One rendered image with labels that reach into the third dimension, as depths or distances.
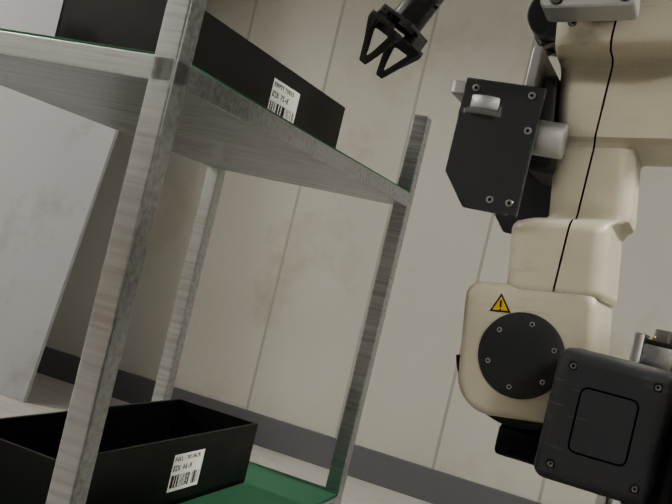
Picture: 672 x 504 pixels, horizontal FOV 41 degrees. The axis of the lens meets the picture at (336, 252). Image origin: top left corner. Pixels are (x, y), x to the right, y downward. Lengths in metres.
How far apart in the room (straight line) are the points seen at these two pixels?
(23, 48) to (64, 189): 2.65
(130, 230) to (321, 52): 2.87
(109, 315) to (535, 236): 0.51
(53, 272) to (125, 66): 2.68
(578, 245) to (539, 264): 0.05
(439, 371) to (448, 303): 0.26
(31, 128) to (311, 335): 1.43
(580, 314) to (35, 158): 3.01
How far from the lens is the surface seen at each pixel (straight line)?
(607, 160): 1.15
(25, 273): 3.70
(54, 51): 1.03
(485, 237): 3.39
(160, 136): 0.93
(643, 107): 1.15
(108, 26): 1.20
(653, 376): 0.99
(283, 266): 3.63
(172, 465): 1.43
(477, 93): 1.13
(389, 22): 1.51
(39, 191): 3.76
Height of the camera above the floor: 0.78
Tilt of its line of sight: 1 degrees up
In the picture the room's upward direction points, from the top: 13 degrees clockwise
